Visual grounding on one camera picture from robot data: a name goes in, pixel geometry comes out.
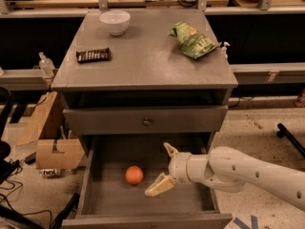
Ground green chip bag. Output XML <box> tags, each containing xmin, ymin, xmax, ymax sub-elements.
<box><xmin>169</xmin><ymin>21</ymin><xmax>218</xmax><ymax>60</ymax></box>

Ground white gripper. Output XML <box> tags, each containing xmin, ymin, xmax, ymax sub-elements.
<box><xmin>145</xmin><ymin>142</ymin><xmax>192</xmax><ymax>198</ymax></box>

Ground black stand leg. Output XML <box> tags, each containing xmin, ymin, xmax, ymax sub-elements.
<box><xmin>276</xmin><ymin>123</ymin><xmax>305</xmax><ymax>158</ymax></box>

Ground brown cardboard box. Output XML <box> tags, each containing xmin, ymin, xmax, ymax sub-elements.
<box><xmin>16</xmin><ymin>92</ymin><xmax>85</xmax><ymax>169</ymax></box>

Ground white pump dispenser bottle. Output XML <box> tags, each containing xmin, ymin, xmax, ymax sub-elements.
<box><xmin>221</xmin><ymin>41</ymin><xmax>230</xmax><ymax>59</ymax></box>

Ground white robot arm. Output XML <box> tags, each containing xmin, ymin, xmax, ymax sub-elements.
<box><xmin>145</xmin><ymin>143</ymin><xmax>305</xmax><ymax>211</ymax></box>

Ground white ceramic bowl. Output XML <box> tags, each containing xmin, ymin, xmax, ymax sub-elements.
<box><xmin>99</xmin><ymin>10</ymin><xmax>131</xmax><ymax>35</ymax></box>

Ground clear plastic bottle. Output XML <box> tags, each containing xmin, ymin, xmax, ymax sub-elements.
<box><xmin>39</xmin><ymin>52</ymin><xmax>55</xmax><ymax>76</ymax></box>

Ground open grey middle drawer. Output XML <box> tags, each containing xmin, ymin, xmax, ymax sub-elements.
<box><xmin>62</xmin><ymin>134</ymin><xmax>233</xmax><ymax>229</ymax></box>

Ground orange fruit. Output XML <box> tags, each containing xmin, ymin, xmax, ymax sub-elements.
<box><xmin>125</xmin><ymin>166</ymin><xmax>144</xmax><ymax>185</ymax></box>

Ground closed grey top drawer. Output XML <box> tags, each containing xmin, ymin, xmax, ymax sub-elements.
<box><xmin>63</xmin><ymin>106</ymin><xmax>228</xmax><ymax>135</ymax></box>

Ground dark chocolate bar wrapper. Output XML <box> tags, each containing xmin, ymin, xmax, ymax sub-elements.
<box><xmin>75</xmin><ymin>48</ymin><xmax>112</xmax><ymax>64</ymax></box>

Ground grey wooden drawer cabinet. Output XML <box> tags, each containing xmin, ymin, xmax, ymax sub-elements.
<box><xmin>51</xmin><ymin>9</ymin><xmax>237</xmax><ymax>147</ymax></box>

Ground black cables on floor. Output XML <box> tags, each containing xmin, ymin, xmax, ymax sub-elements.
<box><xmin>0</xmin><ymin>162</ymin><xmax>53</xmax><ymax>229</ymax></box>

